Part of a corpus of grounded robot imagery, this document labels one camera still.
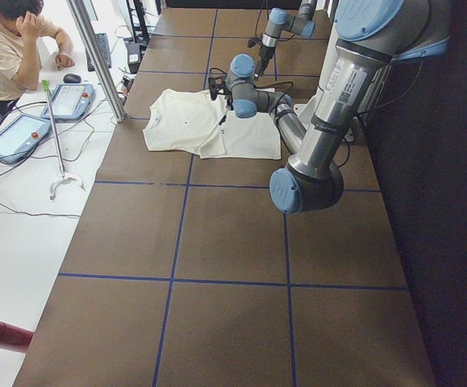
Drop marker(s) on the black keyboard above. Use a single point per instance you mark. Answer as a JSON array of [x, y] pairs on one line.
[[103, 45]]

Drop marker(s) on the red cylinder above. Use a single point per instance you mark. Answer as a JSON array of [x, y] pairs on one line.
[[13, 338]]

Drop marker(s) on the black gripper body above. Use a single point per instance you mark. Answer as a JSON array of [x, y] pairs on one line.
[[261, 64], [224, 116]]

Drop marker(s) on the cream cat print t-shirt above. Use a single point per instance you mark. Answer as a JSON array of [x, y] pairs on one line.
[[189, 121]]

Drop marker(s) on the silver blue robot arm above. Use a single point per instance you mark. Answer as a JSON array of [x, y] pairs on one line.
[[366, 36], [279, 20]]

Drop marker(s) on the teach pendant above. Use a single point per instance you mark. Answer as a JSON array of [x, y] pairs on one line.
[[21, 136], [70, 102]]

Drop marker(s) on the teach pendant near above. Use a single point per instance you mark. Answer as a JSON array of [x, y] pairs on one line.
[[21, 136]]

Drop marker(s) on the metal reacher grabber stick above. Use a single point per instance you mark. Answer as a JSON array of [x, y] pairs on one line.
[[64, 177]]

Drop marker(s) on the black computer mouse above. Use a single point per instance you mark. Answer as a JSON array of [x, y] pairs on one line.
[[71, 78]]

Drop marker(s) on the seated person beige shirt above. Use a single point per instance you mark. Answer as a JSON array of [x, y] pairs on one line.
[[21, 25]]

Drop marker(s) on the aluminium frame post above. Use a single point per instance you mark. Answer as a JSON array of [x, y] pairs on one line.
[[87, 34]]

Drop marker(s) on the teach pendant far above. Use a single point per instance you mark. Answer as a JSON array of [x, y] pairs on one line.
[[70, 102]]

